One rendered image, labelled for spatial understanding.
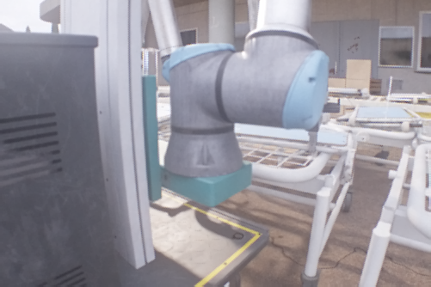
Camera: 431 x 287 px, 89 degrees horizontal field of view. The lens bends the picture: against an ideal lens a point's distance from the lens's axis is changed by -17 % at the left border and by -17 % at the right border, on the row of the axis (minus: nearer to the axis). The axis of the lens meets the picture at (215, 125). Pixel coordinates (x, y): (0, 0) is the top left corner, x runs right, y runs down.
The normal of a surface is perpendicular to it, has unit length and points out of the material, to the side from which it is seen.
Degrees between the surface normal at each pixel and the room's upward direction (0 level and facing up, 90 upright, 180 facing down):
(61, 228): 90
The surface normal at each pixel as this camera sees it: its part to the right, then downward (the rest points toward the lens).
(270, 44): -0.41, -0.14
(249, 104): -0.50, 0.44
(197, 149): -0.04, -0.16
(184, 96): -0.49, 0.18
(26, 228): 0.77, 0.12
